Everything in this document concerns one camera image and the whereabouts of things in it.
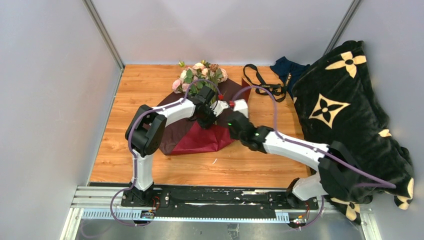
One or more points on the dark red wrapping paper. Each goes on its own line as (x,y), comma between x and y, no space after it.
(187,137)

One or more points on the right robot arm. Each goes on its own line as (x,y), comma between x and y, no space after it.
(336,169)

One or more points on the black blanket with cream flowers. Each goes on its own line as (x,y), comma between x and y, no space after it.
(335,101)

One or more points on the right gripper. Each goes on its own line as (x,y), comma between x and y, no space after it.
(232,134)

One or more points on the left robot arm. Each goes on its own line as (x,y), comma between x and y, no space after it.
(146,130)

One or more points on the aluminium rail frame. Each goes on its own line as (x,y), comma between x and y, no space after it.
(102,211)

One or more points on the dark blue cloth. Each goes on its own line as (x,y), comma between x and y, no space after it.
(288,72)

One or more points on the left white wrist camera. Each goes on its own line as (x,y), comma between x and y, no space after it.
(218,107)

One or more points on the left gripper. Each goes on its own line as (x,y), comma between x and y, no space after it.
(207,125)

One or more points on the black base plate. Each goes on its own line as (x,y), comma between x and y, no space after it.
(219,203)

